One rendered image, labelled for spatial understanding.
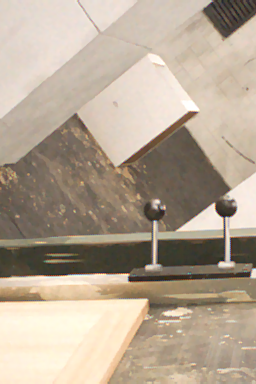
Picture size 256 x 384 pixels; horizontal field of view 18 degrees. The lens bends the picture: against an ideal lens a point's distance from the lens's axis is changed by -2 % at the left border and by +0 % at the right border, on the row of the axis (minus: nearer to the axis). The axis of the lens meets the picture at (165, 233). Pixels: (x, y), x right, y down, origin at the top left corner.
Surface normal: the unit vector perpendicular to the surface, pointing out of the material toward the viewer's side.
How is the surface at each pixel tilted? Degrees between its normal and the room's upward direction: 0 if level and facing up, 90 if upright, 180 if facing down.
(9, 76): 90
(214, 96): 90
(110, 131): 90
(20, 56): 90
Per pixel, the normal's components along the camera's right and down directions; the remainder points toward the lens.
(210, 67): -0.25, 0.13
